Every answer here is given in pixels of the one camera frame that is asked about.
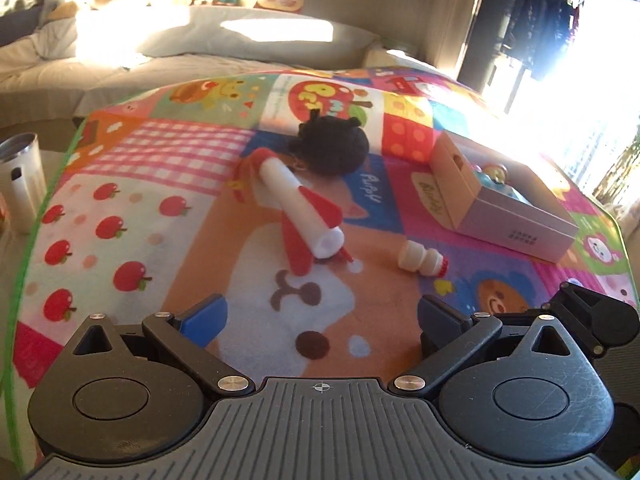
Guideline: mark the yellow cushion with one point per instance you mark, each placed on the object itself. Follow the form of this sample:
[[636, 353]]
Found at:
[[64, 10]]

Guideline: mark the blue face mask packet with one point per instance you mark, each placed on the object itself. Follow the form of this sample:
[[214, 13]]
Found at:
[[502, 191]]

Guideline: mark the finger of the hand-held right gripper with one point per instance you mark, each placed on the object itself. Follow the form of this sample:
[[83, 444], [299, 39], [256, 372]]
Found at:
[[567, 295]]

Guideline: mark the black plush toy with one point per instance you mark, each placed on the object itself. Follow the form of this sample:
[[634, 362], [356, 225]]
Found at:
[[332, 145]]

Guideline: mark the pink cardboard box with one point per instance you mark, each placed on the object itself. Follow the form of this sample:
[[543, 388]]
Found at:
[[520, 230]]

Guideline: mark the white red toy rocket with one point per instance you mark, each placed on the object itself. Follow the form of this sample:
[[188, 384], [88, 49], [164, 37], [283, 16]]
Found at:
[[300, 205]]

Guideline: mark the small white bottle red cap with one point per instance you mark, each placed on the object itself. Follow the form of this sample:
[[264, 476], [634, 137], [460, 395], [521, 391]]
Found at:
[[417, 257]]

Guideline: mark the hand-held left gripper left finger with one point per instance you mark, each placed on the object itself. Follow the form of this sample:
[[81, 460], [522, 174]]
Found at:
[[207, 315]]

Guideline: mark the colourful cartoon play mat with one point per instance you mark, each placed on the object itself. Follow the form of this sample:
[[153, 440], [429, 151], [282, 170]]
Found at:
[[165, 170]]

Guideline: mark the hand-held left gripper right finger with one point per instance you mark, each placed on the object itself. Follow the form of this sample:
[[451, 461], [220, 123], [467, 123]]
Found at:
[[440, 315]]

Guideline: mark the beige bedding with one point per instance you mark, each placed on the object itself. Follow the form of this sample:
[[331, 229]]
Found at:
[[100, 85]]

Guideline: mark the dark hanging clothes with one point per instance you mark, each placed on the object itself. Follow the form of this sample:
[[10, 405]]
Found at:
[[537, 20]]

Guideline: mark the grey long pillow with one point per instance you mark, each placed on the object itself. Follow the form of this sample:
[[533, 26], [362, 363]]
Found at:
[[260, 35]]

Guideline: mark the silver tumbler cup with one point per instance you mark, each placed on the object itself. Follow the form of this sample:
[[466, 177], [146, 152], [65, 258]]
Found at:
[[22, 180]]

